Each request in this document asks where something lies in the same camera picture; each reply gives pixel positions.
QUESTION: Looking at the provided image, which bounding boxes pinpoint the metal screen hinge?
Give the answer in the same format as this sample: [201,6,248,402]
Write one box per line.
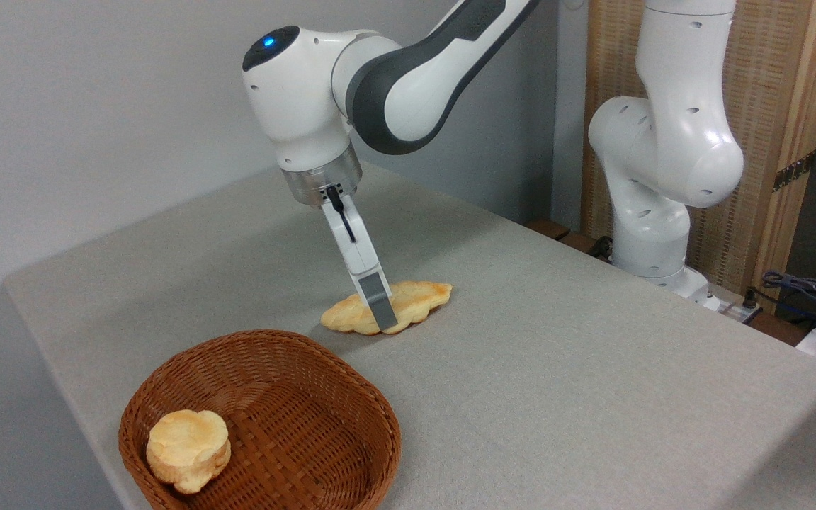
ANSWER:
[773,151,816,193]

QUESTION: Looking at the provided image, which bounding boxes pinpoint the blue-grey cable bundle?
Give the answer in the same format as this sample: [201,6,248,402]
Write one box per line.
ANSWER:
[752,269,816,334]

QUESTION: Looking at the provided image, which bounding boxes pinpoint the round bread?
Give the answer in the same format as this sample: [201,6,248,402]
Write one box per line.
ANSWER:
[146,409,232,494]

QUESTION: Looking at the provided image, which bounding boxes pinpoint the wooden woven folding screen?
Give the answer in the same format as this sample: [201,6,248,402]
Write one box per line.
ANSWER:
[582,0,816,312]

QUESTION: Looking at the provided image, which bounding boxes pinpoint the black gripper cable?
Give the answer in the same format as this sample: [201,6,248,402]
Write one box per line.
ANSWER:
[324,186,357,244]

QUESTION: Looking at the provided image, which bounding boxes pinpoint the long braided bread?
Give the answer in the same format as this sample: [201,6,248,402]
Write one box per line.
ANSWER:
[320,280,453,336]

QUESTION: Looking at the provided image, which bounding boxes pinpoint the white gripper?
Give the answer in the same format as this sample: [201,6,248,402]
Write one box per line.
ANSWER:
[321,193,399,334]

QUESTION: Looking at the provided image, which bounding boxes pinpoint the brown wooden block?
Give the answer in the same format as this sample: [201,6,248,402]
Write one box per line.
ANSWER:
[525,217,572,242]

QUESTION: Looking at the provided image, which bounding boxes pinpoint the brown wicker basket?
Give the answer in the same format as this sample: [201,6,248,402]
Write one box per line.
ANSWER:
[118,329,402,510]

